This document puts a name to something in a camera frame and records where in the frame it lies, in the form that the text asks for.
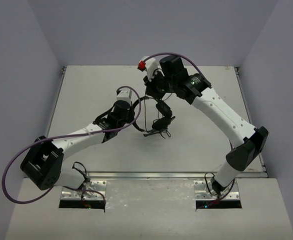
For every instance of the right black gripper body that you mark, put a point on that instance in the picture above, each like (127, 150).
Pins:
(159, 85)

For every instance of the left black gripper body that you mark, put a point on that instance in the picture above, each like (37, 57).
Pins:
(130, 116)

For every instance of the black headphones with cable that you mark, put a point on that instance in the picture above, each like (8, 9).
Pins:
(159, 125)

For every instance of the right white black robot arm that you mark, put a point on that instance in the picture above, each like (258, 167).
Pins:
(169, 75)

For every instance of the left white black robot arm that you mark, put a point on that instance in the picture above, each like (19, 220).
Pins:
(43, 163)

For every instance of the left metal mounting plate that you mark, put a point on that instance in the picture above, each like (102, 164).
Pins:
(94, 191)

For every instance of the metal mounting plate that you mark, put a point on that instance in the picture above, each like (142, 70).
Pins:
(203, 191)
(94, 191)

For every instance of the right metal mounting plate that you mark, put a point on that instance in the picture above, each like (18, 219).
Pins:
(203, 191)

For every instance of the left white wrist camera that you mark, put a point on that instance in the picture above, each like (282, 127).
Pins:
(125, 95)

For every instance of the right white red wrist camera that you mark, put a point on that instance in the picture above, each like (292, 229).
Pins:
(148, 65)

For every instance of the aluminium rail table front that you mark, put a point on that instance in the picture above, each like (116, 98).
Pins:
(137, 174)

